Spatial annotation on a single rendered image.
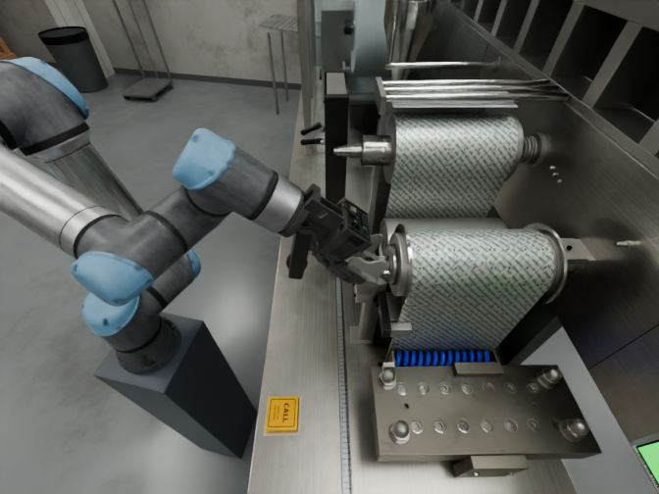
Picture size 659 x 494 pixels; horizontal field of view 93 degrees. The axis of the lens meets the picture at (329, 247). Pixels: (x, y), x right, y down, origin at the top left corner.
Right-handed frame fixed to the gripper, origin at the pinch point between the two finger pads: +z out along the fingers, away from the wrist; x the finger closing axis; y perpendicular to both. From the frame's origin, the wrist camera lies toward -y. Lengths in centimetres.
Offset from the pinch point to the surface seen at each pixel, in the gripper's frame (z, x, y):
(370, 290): 7.8, 4.2, -8.4
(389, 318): 9.3, -3.2, -5.6
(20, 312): -72, 70, -223
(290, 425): 8.1, -16.5, -35.9
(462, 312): 16.7, -4.2, 5.4
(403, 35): -3, 68, 24
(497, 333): 29.9, -4.2, 5.2
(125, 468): 4, -11, -160
